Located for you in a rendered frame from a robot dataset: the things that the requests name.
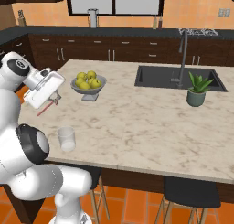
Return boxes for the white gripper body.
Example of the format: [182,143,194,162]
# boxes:
[23,71,67,110]

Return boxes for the red straw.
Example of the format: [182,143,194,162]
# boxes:
[37,101,59,117]

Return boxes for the clear glass cup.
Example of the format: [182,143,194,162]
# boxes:
[57,125,77,153]

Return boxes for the yellow-green apple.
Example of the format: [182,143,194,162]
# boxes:
[89,78,102,90]
[86,69,98,80]
[76,71,88,81]
[79,81,91,91]
[74,77,86,88]

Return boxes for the grey fruit bowl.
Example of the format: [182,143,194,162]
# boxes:
[69,74,108,102]

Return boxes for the knife block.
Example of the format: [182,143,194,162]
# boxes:
[16,9,27,27]

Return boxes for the dark wood base cupboards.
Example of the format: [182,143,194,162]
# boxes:
[0,33,234,72]

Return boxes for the black stool with wooden legs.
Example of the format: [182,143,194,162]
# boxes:
[154,176,222,224]
[76,165,111,224]

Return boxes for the dark grey sink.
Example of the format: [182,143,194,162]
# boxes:
[133,64,229,93]

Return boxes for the black-framed window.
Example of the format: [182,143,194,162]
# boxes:
[65,0,166,17]

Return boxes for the dark grey tap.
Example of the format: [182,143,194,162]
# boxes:
[170,28,189,90]

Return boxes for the green plant in grey pot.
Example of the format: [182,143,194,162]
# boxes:
[186,70,215,108]

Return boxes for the wire dish rack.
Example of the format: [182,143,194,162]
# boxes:
[177,27,220,37]

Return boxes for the grey wall socket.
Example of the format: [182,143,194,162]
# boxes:
[217,7,232,18]

